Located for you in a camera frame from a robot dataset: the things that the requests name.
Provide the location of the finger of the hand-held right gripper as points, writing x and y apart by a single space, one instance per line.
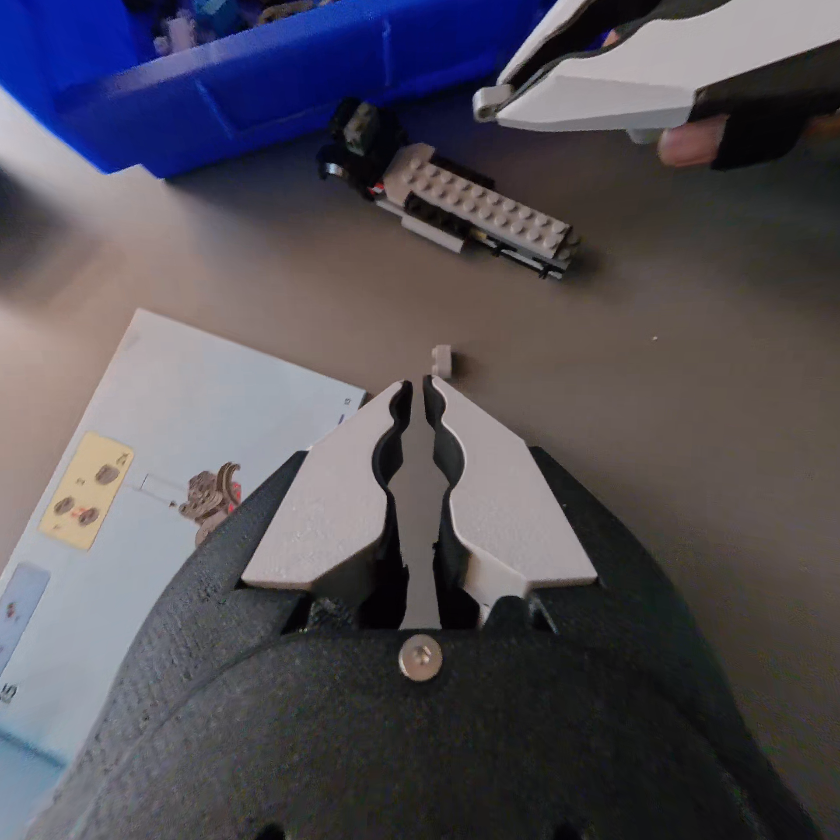
623 92
541 43

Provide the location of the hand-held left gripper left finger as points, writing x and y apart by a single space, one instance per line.
321 525

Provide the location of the pile of red black toy bricks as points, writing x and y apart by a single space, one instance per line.
216 19

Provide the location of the grey toy brick model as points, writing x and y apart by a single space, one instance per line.
459 197

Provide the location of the person's right hand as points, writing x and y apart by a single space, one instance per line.
689 144

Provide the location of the small grey toy brick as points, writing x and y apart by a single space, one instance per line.
443 361

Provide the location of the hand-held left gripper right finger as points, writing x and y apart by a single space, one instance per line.
518 525

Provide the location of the blue plastic bin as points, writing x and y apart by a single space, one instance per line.
229 85

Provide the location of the toy instruction booklet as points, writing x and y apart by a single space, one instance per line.
164 426

